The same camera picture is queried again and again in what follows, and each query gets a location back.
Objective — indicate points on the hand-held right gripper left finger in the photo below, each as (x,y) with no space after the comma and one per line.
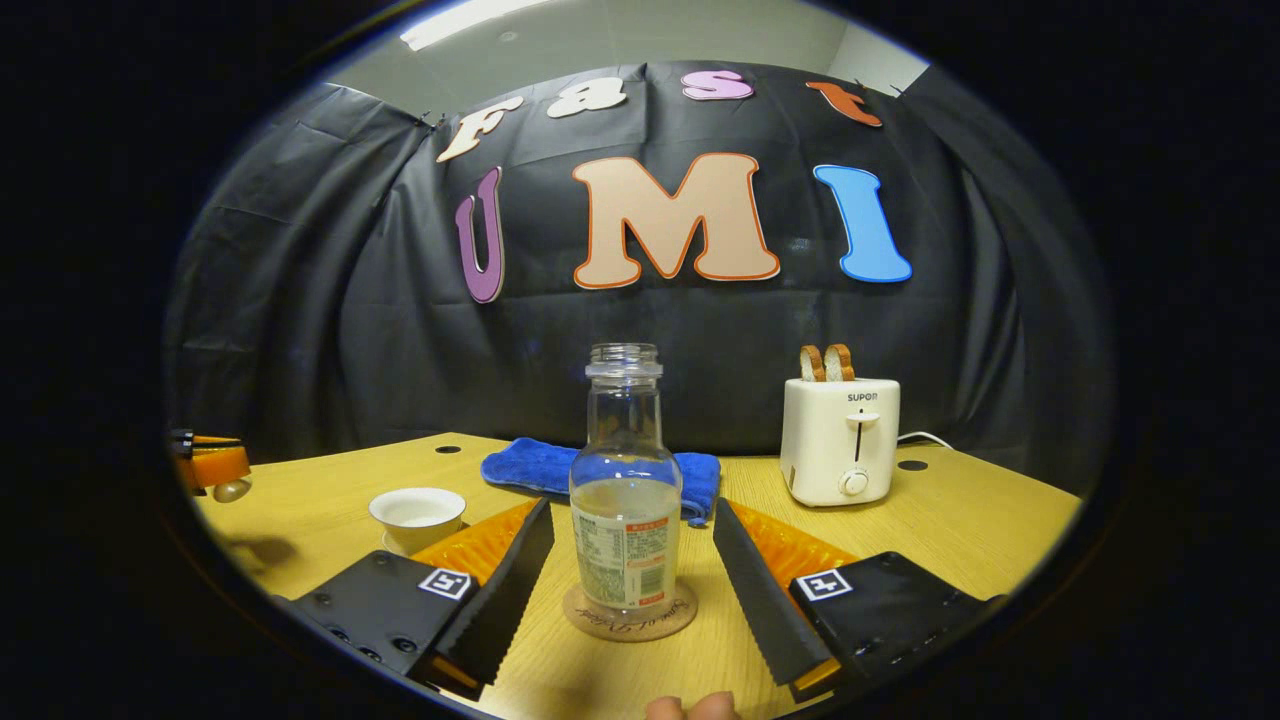
(510,585)

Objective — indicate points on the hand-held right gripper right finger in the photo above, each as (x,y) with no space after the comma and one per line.
(760,590)

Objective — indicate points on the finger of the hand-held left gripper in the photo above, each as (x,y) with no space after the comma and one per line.
(220,465)

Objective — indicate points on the round cork coaster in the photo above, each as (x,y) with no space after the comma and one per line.
(600,625)

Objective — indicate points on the beige ceramic teacup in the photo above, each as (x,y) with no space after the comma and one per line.
(415,512)

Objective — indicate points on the clear labelled water bottle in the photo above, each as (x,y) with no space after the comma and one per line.
(625,500)

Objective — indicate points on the blue towel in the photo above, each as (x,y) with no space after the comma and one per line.
(530,465)

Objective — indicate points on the white toaster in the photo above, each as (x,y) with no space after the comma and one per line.
(835,440)

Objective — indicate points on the toast slice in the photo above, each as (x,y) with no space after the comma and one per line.
(812,364)
(840,362)

